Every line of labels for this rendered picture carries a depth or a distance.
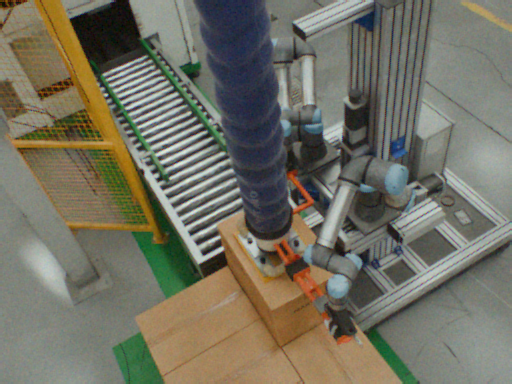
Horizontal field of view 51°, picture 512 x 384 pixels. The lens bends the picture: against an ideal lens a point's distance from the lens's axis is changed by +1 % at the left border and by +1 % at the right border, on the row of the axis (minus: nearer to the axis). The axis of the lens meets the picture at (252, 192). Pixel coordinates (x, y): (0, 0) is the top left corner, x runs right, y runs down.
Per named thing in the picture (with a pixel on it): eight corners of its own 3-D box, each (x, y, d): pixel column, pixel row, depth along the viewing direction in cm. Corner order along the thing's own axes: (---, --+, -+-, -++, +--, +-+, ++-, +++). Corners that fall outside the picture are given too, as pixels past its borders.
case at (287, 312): (228, 264, 314) (215, 224, 284) (286, 233, 323) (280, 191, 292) (279, 347, 278) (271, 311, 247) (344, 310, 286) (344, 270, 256)
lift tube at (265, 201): (238, 217, 258) (192, 30, 179) (277, 196, 263) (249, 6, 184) (261, 248, 245) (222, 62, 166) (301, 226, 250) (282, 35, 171)
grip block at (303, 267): (284, 270, 249) (283, 263, 244) (302, 260, 251) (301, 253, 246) (293, 283, 244) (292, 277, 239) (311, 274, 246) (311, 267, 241)
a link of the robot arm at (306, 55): (317, 42, 283) (321, 128, 269) (296, 44, 284) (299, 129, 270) (317, 30, 272) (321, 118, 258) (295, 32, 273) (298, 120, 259)
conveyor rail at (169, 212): (87, 87, 467) (79, 69, 452) (93, 84, 468) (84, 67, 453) (202, 278, 326) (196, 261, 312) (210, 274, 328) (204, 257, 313)
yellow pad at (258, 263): (233, 235, 278) (232, 230, 274) (250, 227, 280) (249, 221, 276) (264, 284, 257) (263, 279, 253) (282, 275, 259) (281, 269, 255)
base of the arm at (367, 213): (372, 192, 272) (373, 179, 264) (391, 211, 263) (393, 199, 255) (347, 206, 268) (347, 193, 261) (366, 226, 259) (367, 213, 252)
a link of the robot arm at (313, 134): (324, 146, 283) (323, 127, 273) (298, 147, 285) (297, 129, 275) (323, 130, 291) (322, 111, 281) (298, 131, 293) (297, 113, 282)
